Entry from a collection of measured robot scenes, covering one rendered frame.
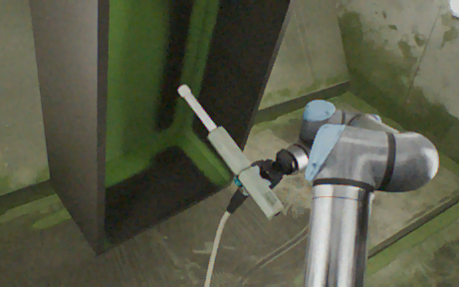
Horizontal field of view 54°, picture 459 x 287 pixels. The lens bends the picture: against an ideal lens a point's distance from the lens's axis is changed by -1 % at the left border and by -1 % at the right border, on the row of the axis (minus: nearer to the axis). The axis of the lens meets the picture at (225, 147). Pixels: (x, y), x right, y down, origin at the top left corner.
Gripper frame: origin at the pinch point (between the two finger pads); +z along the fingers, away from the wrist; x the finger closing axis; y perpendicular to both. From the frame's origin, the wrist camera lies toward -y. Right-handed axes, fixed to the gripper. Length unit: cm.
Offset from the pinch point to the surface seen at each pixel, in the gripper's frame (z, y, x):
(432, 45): -187, 26, 23
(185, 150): -22, 50, 36
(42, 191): 22, 110, 71
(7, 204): 39, 112, 73
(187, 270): -8, 84, -2
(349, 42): -195, 70, 66
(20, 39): 7, 66, 129
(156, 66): -9, 12, 56
